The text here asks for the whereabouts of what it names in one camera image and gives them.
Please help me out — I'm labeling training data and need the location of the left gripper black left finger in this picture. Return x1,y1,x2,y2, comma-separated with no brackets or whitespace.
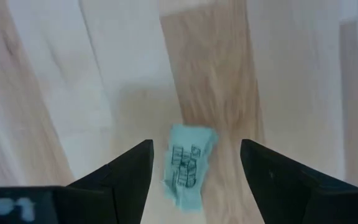
67,139,155,224

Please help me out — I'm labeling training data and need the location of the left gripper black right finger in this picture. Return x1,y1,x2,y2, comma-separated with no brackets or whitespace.
240,138,358,224

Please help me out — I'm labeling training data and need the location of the green stevia sweetener packet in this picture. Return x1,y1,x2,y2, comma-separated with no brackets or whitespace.
162,123,219,214

